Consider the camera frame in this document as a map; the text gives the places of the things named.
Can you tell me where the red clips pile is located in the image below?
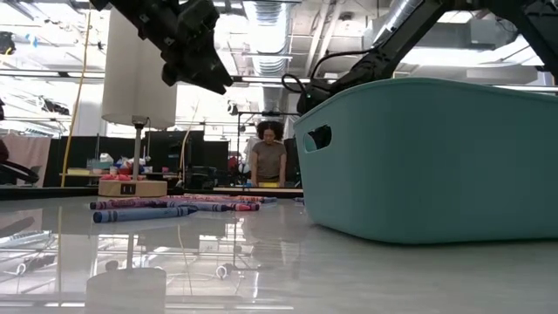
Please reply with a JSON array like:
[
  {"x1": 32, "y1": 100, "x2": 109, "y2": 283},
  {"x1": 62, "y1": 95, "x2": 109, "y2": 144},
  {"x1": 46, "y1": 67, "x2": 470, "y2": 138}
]
[{"x1": 99, "y1": 173, "x2": 147, "y2": 181}]

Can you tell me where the white cylindrical lamp shade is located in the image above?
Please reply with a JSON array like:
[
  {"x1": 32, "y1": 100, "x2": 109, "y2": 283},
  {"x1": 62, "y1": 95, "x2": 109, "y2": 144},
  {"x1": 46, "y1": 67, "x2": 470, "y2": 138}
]
[{"x1": 101, "y1": 8, "x2": 179, "y2": 130}]

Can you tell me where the metal lamp pole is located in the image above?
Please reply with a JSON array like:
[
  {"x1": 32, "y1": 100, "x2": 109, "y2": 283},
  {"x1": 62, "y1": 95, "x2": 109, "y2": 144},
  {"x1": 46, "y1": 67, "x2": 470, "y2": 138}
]
[{"x1": 131, "y1": 114, "x2": 148, "y2": 182}]

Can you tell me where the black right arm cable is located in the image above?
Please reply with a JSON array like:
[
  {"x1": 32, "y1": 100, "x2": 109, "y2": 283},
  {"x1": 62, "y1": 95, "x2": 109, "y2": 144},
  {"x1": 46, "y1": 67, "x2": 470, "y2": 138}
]
[{"x1": 281, "y1": 47, "x2": 377, "y2": 95}]

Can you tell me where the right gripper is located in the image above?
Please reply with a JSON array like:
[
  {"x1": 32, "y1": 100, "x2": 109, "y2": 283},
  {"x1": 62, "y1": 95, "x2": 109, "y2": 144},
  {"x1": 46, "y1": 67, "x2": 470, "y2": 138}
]
[{"x1": 296, "y1": 85, "x2": 336, "y2": 116}]

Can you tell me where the pink cloth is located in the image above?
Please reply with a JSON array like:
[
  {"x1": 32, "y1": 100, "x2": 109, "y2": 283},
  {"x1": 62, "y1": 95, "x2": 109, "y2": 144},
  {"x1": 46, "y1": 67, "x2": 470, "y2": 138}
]
[{"x1": 0, "y1": 133, "x2": 52, "y2": 188}]

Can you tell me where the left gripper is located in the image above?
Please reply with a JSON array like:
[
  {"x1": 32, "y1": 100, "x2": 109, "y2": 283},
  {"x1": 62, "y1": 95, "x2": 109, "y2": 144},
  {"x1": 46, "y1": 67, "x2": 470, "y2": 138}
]
[{"x1": 138, "y1": 0, "x2": 235, "y2": 96}]

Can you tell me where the thin black metal stand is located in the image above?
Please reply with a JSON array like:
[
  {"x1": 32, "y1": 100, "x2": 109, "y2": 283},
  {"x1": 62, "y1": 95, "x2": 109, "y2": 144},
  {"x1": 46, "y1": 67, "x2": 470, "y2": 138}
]
[{"x1": 235, "y1": 110, "x2": 303, "y2": 193}]

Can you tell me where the large teal plastic bin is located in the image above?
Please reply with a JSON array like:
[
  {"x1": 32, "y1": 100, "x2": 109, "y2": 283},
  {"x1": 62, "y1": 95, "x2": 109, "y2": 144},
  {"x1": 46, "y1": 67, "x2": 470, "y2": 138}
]
[{"x1": 293, "y1": 77, "x2": 558, "y2": 245}]

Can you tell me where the silver ventilation duct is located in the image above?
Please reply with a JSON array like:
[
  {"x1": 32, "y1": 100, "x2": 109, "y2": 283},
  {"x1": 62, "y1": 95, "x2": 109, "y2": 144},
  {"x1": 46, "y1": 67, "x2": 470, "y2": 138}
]
[{"x1": 370, "y1": 0, "x2": 424, "y2": 49}]

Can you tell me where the person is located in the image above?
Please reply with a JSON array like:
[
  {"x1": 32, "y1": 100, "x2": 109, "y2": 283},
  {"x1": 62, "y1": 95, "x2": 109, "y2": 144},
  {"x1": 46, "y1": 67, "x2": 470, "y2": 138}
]
[{"x1": 243, "y1": 119, "x2": 289, "y2": 189}]

